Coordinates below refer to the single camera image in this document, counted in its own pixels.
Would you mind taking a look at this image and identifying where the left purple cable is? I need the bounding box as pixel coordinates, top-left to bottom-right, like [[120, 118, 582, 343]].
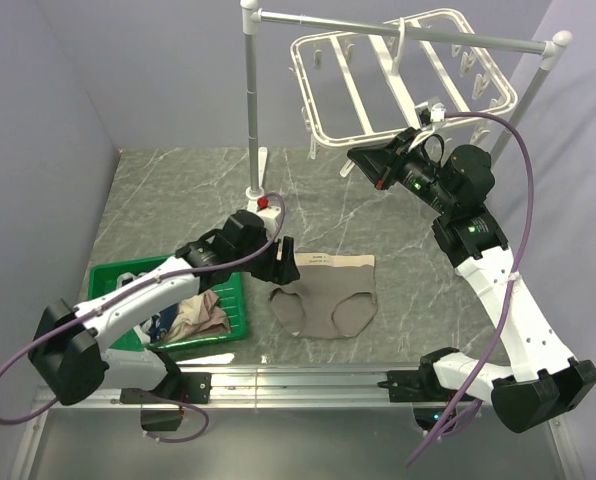
[[0, 191, 287, 444]]

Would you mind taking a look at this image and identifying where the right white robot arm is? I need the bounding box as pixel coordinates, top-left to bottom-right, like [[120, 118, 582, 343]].
[[347, 128, 596, 433]]

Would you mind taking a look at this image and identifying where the grey white garment rack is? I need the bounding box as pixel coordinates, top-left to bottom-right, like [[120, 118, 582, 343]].
[[239, 0, 574, 211]]

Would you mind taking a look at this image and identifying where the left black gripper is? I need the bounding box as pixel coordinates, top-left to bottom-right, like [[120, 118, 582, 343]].
[[234, 230, 300, 285]]

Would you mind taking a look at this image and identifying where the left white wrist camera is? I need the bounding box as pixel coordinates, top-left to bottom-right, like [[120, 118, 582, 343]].
[[247, 195, 283, 238]]

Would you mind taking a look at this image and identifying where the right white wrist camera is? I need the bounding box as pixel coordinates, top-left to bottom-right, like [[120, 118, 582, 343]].
[[412, 101, 446, 147]]

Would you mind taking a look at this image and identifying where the green plastic tray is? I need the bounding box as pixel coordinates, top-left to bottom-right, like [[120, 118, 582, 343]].
[[88, 256, 247, 352]]

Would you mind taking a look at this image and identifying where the navy white underwear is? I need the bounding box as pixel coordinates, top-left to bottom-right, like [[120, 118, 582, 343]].
[[116, 272, 179, 345]]

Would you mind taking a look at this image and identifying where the white clip drying hanger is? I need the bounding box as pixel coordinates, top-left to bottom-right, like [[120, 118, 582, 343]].
[[290, 32, 518, 158]]

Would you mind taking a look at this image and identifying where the taupe beige underwear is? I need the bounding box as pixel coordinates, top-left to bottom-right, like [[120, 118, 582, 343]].
[[269, 253, 378, 340]]

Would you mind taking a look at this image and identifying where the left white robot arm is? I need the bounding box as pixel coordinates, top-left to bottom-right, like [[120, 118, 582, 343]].
[[28, 207, 299, 406]]

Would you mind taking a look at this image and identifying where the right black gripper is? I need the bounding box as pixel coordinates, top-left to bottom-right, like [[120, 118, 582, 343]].
[[349, 127, 456, 215]]

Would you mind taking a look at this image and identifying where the aluminium rail base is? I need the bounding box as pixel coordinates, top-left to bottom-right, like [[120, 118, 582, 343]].
[[11, 364, 584, 479]]

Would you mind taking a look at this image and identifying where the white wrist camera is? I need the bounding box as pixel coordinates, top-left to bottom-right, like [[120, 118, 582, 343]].
[[412, 101, 446, 147], [247, 195, 283, 238]]

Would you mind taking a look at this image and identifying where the beige pink underwear pile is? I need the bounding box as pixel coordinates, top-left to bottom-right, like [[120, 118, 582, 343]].
[[163, 290, 231, 344]]

